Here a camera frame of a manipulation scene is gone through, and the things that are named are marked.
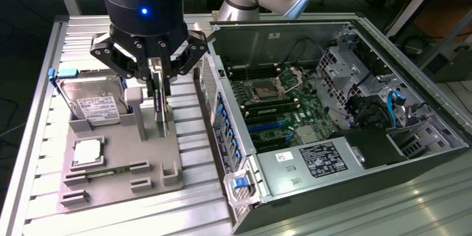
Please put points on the graphics card with metal bracket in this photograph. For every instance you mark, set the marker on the graphics card with metal bracket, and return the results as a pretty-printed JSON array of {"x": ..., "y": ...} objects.
[{"x": 162, "y": 109}]

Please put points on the teal plastic connector block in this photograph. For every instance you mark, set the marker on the teal plastic connector block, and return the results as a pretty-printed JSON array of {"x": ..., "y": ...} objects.
[{"x": 68, "y": 73}]

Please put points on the silver hard disk drive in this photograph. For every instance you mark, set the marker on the silver hard disk drive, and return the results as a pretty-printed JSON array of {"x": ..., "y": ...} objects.
[{"x": 96, "y": 95}]

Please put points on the thin metal locking lever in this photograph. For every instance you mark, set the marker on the thin metal locking lever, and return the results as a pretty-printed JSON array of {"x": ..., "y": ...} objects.
[{"x": 246, "y": 70}]

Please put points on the CPU socket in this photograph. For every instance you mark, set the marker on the CPU socket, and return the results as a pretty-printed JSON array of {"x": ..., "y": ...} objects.
[{"x": 263, "y": 89}]

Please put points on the blue expansion card retainer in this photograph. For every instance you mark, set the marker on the blue expansion card retainer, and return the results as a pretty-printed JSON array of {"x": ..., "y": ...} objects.
[{"x": 228, "y": 128}]

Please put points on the metal socket cover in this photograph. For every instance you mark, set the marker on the metal socket cover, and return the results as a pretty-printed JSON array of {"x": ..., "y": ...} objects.
[{"x": 291, "y": 78}]

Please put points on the RAM stick with white label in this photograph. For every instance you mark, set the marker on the RAM stick with white label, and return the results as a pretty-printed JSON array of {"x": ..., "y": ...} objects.
[{"x": 271, "y": 108}]

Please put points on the blue expansion slot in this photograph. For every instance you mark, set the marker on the blue expansion slot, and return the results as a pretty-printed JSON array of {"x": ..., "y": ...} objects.
[{"x": 263, "y": 127}]

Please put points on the silver CPU chip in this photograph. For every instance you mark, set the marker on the silver CPU chip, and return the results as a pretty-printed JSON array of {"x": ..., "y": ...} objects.
[{"x": 88, "y": 151}]

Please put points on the green motherboard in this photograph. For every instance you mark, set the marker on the green motherboard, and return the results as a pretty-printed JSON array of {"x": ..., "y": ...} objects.
[{"x": 306, "y": 109}]

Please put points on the perforated metal disk bay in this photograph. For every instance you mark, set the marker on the perforated metal disk bay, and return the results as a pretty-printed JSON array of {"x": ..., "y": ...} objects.
[{"x": 339, "y": 70}]

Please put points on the green RAM stick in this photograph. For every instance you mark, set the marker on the green RAM stick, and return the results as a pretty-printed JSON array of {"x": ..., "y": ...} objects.
[{"x": 111, "y": 171}]

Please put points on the silver chipset heatsink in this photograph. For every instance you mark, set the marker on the silver chipset heatsink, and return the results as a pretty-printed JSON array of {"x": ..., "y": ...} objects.
[{"x": 306, "y": 133}]

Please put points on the grey parts rack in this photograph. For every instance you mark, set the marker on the grey parts rack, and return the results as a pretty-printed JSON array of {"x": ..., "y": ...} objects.
[{"x": 118, "y": 191}]

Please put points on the blue case latch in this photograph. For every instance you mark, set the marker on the blue case latch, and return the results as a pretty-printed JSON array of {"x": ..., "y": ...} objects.
[{"x": 238, "y": 184}]

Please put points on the grey power supply unit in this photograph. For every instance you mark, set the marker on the grey power supply unit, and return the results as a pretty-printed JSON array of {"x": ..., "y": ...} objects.
[{"x": 280, "y": 175}]

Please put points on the black open PC case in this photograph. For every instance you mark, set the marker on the black open PC case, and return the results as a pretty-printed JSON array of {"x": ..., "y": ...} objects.
[{"x": 332, "y": 205}]

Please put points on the black equipment box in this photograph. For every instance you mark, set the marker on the black equipment box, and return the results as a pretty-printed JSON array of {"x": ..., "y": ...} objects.
[{"x": 458, "y": 64}]

